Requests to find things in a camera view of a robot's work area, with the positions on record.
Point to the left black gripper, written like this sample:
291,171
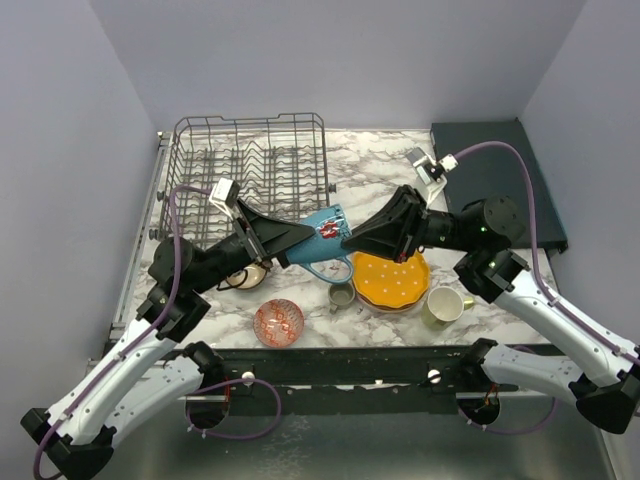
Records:
275,236

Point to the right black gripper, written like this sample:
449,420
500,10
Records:
398,229

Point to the orange polka dot plate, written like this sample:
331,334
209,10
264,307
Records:
390,285

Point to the blue floral mug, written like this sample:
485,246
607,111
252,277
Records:
330,227

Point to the grey wire dish rack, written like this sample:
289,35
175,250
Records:
280,163

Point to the yellow green mug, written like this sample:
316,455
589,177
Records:
443,307

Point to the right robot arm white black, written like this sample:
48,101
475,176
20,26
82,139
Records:
597,371

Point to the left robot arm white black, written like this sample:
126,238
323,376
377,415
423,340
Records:
80,432

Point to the dark brown cream bowl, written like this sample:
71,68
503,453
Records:
248,278

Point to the red patterned bowl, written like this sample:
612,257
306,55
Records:
278,323

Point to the small grey cup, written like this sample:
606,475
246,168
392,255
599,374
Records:
340,296

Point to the dark blue flat box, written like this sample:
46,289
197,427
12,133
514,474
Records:
495,171

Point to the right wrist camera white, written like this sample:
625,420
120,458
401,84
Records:
432,172

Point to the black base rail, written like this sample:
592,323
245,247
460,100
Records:
351,381

